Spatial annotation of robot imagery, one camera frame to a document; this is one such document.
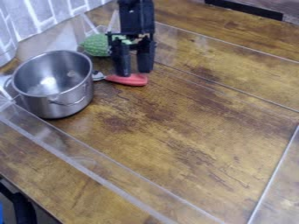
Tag green bitter melon toy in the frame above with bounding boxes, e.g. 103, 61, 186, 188
79, 33, 129, 58

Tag pink handled metal spoon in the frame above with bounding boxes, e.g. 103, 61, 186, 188
92, 71, 148, 87

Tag black table leg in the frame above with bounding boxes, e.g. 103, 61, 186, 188
0, 183, 37, 224

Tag clear acrylic barrier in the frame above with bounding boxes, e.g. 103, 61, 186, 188
0, 24, 299, 224

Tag black bar at back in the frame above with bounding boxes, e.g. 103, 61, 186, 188
204, 0, 284, 21

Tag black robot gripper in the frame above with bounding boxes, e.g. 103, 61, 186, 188
107, 0, 155, 77

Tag stainless steel pot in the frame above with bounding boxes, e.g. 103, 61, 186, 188
12, 50, 93, 119

